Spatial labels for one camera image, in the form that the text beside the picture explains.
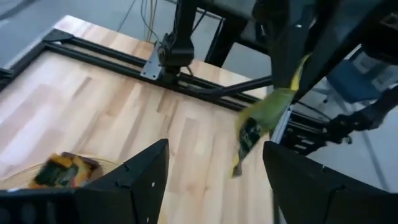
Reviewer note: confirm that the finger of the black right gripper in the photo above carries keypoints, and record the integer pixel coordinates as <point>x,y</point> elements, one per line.
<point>287,53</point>
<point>335,46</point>

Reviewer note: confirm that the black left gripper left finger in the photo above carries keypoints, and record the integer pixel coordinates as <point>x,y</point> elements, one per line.
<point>140,193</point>

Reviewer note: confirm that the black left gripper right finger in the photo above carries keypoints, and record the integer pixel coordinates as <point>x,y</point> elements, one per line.
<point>311,199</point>

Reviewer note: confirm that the brown wooden tea box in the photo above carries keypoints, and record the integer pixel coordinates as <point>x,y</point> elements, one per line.
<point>94,165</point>

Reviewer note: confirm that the red peach tea bag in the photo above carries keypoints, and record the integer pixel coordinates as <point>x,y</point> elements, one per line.
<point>84,171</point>

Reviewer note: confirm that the green foil tea bag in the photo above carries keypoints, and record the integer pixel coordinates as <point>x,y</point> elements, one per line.
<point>267,112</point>
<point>56,174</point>

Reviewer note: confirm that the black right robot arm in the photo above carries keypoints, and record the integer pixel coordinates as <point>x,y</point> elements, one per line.
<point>177,53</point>

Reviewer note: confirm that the blue plastic crate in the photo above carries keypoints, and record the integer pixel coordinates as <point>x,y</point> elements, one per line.
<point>348,84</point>

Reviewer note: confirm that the dark grey equipment cart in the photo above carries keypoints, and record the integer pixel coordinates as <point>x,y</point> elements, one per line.
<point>227,34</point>

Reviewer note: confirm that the black metal table frame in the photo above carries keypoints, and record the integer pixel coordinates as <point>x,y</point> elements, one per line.
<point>93,51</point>

